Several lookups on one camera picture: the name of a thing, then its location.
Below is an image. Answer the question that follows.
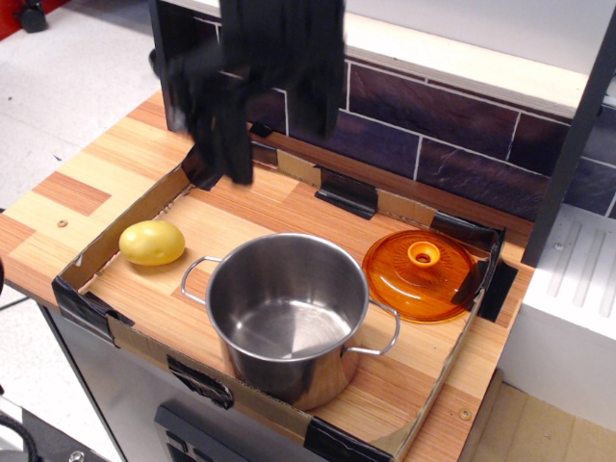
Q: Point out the black caster wheel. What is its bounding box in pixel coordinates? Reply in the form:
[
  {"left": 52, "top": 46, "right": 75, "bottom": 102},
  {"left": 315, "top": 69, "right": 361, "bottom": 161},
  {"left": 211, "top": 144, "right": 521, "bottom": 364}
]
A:
[{"left": 13, "top": 0, "right": 48, "bottom": 34}]

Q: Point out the dark brick backsplash panel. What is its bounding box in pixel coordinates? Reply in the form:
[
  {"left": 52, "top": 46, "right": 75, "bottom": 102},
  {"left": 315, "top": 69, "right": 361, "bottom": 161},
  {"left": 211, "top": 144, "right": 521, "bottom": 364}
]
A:
[{"left": 148, "top": 0, "right": 616, "bottom": 269}]

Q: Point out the yellow potato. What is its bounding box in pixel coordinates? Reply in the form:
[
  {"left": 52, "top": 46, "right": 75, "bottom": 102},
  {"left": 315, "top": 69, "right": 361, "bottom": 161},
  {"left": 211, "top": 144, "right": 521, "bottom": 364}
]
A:
[{"left": 118, "top": 220, "right": 186, "bottom": 267}]

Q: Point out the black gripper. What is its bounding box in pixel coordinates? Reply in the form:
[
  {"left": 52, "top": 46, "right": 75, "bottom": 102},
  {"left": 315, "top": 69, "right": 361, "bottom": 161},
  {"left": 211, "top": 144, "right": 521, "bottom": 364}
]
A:
[{"left": 167, "top": 1, "right": 346, "bottom": 185}]

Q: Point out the white dish drainer sink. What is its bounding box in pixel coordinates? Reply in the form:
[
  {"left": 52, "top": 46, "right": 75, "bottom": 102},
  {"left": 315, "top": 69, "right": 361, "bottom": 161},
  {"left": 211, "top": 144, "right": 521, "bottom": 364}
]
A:
[{"left": 499, "top": 205, "right": 615, "bottom": 429}]

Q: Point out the orange glass lid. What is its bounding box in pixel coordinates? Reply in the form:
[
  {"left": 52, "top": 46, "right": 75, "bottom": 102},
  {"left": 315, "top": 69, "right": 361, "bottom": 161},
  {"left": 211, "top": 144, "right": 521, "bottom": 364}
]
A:
[{"left": 362, "top": 230, "right": 481, "bottom": 323}]

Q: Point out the black oven control panel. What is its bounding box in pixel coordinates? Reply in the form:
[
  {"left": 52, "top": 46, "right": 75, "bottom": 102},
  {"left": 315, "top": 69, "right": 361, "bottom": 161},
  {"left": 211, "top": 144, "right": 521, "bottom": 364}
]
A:
[{"left": 154, "top": 405, "right": 296, "bottom": 461}]

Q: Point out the cardboard fence with black tape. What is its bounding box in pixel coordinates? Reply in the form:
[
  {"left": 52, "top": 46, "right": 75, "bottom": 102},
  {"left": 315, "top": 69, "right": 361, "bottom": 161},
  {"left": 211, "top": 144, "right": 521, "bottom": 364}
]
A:
[{"left": 52, "top": 119, "right": 520, "bottom": 461}]

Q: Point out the stainless steel pot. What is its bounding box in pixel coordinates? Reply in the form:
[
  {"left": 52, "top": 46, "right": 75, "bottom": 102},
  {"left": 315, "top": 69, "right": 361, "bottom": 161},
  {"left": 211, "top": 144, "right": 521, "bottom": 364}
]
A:
[{"left": 180, "top": 233, "right": 401, "bottom": 410}]

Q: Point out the black cable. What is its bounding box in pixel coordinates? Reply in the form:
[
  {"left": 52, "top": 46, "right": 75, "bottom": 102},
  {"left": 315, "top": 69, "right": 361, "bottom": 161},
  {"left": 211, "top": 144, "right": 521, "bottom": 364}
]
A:
[{"left": 0, "top": 413, "right": 39, "bottom": 462}]

